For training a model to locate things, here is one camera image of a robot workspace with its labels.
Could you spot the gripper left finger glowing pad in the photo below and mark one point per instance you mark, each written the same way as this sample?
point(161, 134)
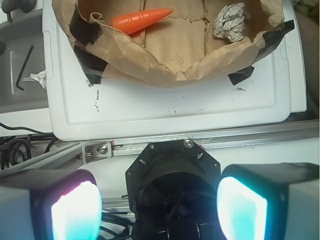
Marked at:
point(42, 204)

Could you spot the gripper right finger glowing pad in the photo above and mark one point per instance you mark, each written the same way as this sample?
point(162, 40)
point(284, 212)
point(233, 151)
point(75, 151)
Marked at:
point(271, 201)

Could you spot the white paper ball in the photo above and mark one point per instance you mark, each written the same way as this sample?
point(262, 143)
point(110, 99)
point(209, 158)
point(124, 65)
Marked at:
point(230, 22)

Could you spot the white plastic tray lid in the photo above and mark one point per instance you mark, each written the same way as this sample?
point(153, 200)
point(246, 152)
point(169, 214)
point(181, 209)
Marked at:
point(118, 109)

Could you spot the black allen key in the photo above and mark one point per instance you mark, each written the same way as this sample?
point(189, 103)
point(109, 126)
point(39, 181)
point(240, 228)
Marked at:
point(23, 68)

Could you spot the small crumpled white paper scrap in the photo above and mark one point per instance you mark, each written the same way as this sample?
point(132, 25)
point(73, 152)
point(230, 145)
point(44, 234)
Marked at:
point(40, 77)

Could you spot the grey plastic bin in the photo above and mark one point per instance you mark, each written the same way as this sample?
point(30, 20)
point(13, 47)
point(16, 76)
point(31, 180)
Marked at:
point(16, 37)

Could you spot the brown paper bag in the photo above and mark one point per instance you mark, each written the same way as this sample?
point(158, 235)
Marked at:
point(181, 49)

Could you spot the orange plastic toy carrot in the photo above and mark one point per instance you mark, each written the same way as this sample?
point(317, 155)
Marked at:
point(136, 21)

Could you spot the aluminium extrusion rail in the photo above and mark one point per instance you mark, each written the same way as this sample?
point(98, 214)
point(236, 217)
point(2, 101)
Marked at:
point(288, 137)

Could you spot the metal corner bracket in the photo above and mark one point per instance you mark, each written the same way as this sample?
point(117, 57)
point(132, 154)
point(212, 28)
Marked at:
point(96, 151)

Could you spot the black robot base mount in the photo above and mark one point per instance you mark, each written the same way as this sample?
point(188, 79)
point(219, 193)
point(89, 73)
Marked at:
point(174, 197)

